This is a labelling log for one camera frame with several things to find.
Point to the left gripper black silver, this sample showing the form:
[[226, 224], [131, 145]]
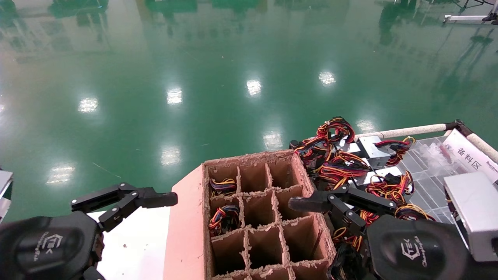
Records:
[[46, 249]]

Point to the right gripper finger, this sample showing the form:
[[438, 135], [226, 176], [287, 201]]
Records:
[[307, 203]]

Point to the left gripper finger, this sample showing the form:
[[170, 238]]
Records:
[[155, 198]]

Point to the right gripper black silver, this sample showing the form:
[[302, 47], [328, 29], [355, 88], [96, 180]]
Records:
[[416, 249]]

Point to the pink cardboard box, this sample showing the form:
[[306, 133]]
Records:
[[184, 233]]

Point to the clear plastic compartment tray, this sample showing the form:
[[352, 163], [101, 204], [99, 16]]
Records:
[[428, 182]]

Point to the clear plastic bag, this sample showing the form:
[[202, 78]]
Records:
[[435, 155]]

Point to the white sign with black characters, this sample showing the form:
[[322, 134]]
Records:
[[467, 155]]

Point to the white wheeled stand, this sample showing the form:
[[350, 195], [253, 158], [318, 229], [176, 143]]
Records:
[[463, 18]]

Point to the black rail corner joint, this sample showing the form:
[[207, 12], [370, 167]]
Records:
[[459, 126]]

